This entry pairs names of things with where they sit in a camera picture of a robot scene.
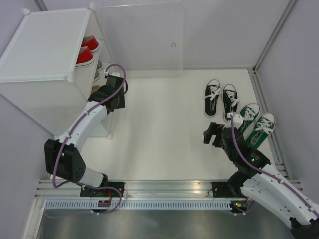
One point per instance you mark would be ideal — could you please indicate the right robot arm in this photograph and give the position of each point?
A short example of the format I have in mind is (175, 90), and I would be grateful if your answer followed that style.
(258, 179)

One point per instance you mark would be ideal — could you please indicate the aluminium mounting rail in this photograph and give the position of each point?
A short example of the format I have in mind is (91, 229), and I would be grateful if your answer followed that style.
(137, 190)

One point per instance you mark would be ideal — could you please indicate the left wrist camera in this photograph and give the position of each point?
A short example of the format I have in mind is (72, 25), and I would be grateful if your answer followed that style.
(112, 74)

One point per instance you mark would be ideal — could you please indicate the black sneaker back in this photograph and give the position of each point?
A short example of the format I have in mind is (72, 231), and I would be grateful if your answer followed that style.
(230, 100)

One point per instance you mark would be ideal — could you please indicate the grey sneaker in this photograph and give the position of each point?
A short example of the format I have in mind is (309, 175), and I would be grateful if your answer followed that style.
(97, 75)
(99, 65)

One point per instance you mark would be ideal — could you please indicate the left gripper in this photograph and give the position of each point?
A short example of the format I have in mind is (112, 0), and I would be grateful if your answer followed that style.
(122, 103)

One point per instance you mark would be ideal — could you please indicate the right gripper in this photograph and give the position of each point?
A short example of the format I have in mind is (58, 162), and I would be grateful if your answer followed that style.
(214, 129)

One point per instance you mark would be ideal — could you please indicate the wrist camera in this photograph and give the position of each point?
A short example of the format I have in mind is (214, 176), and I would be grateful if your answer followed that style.
(112, 74)
(236, 119)

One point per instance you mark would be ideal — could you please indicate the orange sneaker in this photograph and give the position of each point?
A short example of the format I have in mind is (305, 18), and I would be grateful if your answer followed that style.
(95, 88)

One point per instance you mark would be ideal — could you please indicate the white slotted cable duct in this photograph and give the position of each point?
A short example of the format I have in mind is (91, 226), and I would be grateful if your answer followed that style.
(140, 205)

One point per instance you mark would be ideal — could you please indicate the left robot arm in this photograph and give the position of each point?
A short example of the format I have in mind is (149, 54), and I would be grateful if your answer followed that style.
(63, 158)

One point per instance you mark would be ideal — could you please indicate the aluminium corner frame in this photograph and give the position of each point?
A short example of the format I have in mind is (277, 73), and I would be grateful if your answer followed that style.
(275, 144)
(40, 4)

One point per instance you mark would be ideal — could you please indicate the transparent cabinet door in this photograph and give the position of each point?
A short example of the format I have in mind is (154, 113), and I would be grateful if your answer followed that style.
(146, 39)

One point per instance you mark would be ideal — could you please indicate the green sneaker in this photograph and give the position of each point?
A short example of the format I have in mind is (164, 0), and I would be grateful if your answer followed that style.
(249, 114)
(263, 127)

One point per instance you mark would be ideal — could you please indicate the white plastic shoe cabinet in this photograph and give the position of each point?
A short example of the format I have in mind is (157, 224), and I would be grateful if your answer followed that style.
(37, 69)

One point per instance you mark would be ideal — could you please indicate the aluminium corner frame left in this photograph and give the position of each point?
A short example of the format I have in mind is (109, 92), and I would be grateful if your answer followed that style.
(40, 4)

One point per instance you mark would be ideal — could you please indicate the aluminium corner frame right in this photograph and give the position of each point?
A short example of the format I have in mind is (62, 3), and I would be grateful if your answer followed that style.
(275, 144)

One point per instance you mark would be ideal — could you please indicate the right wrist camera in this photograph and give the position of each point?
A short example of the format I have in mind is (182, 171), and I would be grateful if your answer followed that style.
(236, 119)

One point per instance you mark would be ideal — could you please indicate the black sneaker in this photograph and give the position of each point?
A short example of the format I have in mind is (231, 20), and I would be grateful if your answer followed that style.
(211, 95)
(230, 100)

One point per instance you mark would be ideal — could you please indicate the red sneaker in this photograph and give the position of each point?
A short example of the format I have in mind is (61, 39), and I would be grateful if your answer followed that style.
(85, 57)
(91, 42)

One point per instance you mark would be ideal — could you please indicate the black sneaker front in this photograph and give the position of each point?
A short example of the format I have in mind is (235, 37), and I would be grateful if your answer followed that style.
(211, 95)

